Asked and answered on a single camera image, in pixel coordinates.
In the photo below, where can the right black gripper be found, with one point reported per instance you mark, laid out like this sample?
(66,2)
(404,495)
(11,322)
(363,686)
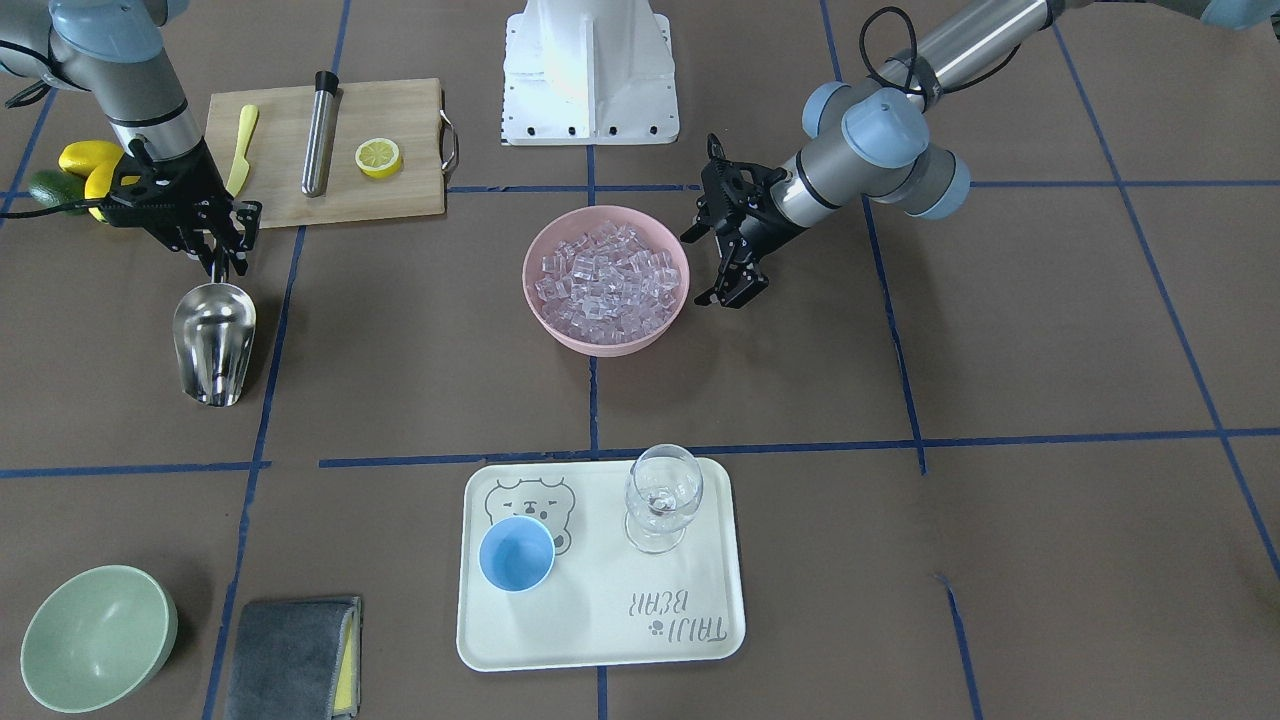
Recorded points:
(196,178)

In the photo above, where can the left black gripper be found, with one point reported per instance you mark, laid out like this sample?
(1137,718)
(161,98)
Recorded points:
(768,222)

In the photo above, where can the metal ice scoop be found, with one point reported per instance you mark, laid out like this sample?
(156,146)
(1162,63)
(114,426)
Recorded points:
(213,329)

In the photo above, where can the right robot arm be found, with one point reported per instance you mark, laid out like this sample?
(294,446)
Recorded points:
(113,50)

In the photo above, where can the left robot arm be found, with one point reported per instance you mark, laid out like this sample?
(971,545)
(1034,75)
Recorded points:
(868,140)

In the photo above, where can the clear ice cubes pile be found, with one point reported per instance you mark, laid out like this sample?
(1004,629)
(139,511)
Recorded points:
(607,286)

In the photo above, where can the light blue cup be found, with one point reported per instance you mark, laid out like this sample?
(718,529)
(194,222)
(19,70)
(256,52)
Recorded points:
(516,554)

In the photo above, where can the yellow plastic knife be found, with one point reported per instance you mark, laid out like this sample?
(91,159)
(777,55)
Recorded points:
(240,166)

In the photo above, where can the steel rod muddler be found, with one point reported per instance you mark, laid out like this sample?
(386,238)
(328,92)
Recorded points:
(321,134)

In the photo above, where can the pink bowl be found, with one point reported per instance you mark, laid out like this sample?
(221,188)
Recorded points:
(583,220)

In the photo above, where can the whole yellow lemon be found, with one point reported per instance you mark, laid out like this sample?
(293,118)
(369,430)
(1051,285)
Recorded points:
(82,158)

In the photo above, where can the lemon half slice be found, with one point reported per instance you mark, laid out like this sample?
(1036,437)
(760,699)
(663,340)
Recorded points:
(379,158)

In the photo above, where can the green lime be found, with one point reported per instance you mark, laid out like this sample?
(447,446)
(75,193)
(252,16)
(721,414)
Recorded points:
(55,188)

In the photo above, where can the clear wine glass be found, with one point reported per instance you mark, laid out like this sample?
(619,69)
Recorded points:
(663,492)

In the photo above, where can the cream bear tray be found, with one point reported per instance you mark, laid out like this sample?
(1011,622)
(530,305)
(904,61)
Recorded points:
(603,602)

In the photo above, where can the green bowl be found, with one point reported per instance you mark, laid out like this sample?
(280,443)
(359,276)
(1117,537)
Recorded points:
(97,638)

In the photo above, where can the grey folded cloth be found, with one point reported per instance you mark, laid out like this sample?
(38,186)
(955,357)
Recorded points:
(297,659)

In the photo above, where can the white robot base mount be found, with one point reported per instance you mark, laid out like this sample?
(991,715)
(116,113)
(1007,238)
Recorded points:
(589,73)

